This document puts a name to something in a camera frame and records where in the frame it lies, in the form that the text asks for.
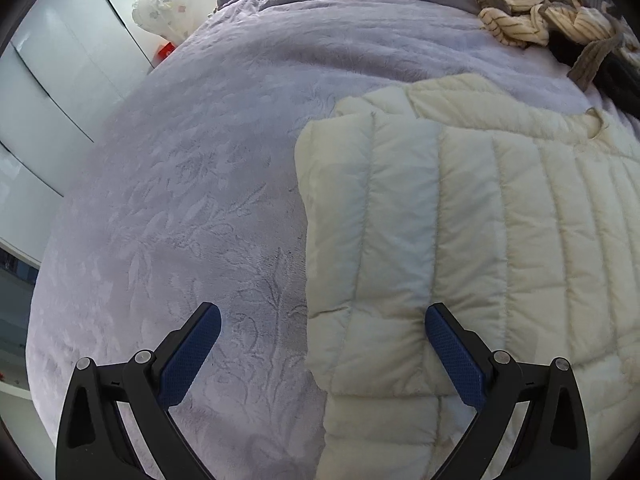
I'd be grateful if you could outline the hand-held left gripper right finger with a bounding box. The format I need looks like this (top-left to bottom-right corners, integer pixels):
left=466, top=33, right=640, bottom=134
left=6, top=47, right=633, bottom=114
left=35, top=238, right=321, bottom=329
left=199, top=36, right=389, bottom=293
left=425, top=302, right=593, bottom=480

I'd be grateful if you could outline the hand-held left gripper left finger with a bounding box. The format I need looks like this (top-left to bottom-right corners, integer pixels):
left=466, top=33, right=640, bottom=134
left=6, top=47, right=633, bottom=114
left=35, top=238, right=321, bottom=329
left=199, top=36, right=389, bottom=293
left=56, top=302, right=222, bottom=480

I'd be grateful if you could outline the cream quilted puffer jacket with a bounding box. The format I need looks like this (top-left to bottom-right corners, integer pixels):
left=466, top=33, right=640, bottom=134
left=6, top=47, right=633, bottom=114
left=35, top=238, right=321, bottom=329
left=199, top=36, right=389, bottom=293
left=294, top=73, right=640, bottom=480

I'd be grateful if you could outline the lilac embossed blanket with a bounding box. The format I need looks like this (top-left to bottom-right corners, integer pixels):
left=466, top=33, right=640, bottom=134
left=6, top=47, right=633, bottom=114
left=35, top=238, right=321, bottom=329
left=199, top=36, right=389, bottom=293
left=25, top=0, right=640, bottom=480

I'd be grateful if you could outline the black garment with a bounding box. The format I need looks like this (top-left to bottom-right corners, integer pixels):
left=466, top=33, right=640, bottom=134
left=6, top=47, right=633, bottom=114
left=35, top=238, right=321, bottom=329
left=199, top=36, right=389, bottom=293
left=547, top=30, right=640, bottom=117

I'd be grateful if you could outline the white wardrobe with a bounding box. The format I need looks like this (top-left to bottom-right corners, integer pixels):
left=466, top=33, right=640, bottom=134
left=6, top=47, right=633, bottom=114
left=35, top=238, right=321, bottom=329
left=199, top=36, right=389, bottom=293
left=0, top=0, right=217, bottom=267

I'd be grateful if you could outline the cream striped sweater brown trim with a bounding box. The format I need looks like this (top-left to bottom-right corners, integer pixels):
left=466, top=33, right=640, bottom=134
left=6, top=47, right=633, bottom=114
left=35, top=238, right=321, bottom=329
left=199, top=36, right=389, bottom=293
left=475, top=0, right=636, bottom=92

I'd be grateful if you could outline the white printed plastic bag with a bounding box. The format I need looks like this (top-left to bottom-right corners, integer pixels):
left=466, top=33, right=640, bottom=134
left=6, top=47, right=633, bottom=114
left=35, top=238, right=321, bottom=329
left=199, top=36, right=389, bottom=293
left=132, top=0, right=193, bottom=43

